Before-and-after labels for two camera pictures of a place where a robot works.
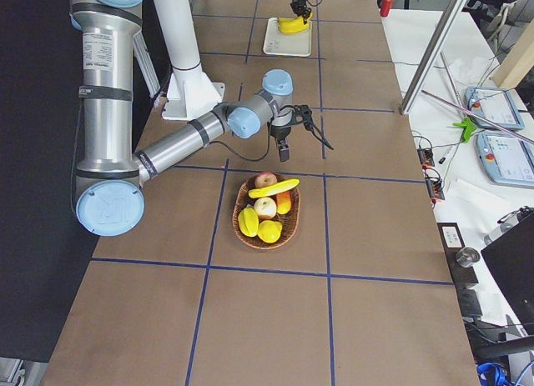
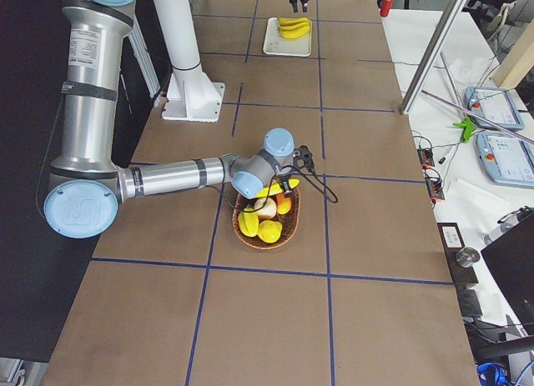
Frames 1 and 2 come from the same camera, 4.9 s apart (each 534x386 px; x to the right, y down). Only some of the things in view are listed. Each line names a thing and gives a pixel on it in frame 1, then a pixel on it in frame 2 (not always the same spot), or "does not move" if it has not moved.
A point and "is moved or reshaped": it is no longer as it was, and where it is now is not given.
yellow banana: [294, 24] is moved or reshaped
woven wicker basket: [289, 221] does not move
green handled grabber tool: [469, 128] does not move
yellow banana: [293, 27] is moved or reshaped
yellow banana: [273, 188] does not move
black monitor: [510, 262] does not move
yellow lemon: [269, 231] does not move
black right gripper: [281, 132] to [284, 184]
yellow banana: [296, 22] does not move
